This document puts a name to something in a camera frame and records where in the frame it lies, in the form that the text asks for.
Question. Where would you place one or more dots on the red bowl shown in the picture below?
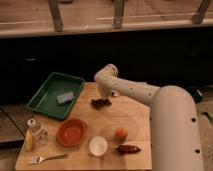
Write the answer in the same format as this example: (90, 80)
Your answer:
(71, 132)

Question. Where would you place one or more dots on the green plastic tray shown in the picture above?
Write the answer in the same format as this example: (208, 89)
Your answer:
(45, 99)

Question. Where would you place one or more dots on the blue-grey sponge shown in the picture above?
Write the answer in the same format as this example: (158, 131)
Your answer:
(64, 98)

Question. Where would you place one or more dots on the silver fork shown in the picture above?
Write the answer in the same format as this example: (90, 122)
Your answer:
(40, 159)

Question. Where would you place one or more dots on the clear plastic bottle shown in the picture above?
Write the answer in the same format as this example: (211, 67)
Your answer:
(38, 131)

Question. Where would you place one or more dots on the small white cup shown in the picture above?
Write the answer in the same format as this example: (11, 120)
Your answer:
(98, 146)

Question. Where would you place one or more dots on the orange fruit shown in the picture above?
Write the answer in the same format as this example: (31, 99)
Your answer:
(121, 133)

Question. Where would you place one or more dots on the dark red grape bunch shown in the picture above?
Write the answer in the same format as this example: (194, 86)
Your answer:
(100, 103)

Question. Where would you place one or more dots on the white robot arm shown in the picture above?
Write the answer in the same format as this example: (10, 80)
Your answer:
(174, 129)

